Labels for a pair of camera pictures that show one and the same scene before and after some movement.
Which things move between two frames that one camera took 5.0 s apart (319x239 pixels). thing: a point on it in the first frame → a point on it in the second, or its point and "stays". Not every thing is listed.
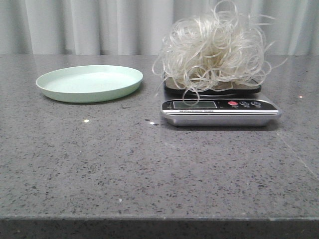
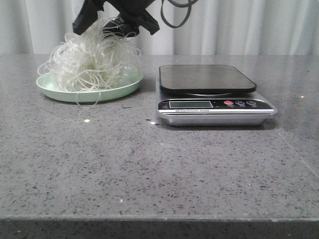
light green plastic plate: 89,83 stays
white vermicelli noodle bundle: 221,49 → 103,56
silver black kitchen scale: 235,106 stays
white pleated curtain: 140,27 stays
